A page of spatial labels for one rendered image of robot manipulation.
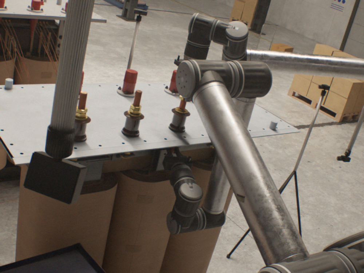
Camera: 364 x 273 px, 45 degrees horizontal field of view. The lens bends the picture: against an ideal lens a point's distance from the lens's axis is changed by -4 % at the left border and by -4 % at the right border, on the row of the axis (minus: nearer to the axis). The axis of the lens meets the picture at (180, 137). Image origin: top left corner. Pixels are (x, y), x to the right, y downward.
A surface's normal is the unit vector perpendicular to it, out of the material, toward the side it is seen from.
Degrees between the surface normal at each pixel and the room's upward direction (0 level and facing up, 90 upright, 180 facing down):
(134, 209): 90
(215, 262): 0
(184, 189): 14
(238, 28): 40
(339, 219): 0
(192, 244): 90
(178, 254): 90
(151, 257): 90
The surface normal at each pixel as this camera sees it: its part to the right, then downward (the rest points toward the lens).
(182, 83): -0.90, 0.06
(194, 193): 0.23, -0.78
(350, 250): 0.09, -0.95
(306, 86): -0.76, 0.09
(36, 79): 0.29, 0.45
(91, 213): 0.59, 0.45
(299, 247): 0.36, -0.62
